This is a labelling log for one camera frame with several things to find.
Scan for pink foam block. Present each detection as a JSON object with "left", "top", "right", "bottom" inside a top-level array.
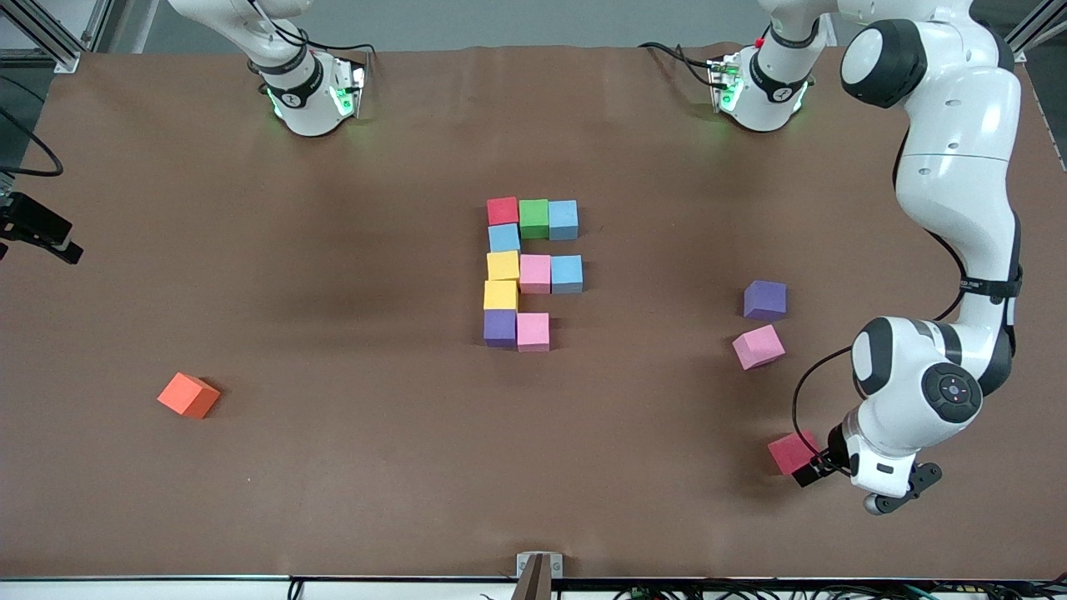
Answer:
[
  {"left": 517, "top": 312, "right": 551, "bottom": 353},
  {"left": 732, "top": 324, "right": 786, "bottom": 370},
  {"left": 519, "top": 254, "right": 553, "bottom": 295}
]

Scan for purple foam block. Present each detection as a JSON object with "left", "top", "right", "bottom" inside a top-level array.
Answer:
[
  {"left": 483, "top": 309, "right": 518, "bottom": 348},
  {"left": 744, "top": 280, "right": 788, "bottom": 322}
]

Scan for green foam block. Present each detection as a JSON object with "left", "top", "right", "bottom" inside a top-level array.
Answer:
[{"left": 518, "top": 198, "right": 551, "bottom": 241}]

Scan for orange foam block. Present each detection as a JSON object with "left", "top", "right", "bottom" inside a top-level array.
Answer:
[{"left": 157, "top": 372, "right": 222, "bottom": 420}]

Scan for brown table mat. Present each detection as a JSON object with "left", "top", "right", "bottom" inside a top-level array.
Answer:
[{"left": 0, "top": 42, "right": 1067, "bottom": 582}]

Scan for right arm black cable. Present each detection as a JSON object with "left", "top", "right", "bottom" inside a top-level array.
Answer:
[{"left": 0, "top": 75, "right": 65, "bottom": 178}]

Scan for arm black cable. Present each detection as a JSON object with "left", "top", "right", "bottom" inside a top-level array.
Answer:
[
  {"left": 0, "top": 75, "right": 65, "bottom": 178},
  {"left": 791, "top": 225, "right": 1024, "bottom": 468}
]

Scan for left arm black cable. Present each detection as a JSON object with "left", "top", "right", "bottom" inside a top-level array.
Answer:
[{"left": 791, "top": 225, "right": 1024, "bottom": 468}]

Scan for aluminium frame post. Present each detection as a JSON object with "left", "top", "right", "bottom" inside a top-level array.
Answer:
[
  {"left": 1004, "top": 0, "right": 1067, "bottom": 55},
  {"left": 0, "top": 0, "right": 109, "bottom": 74}
]

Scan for black base cable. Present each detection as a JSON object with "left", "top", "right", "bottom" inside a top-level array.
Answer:
[{"left": 638, "top": 40, "right": 719, "bottom": 89}]

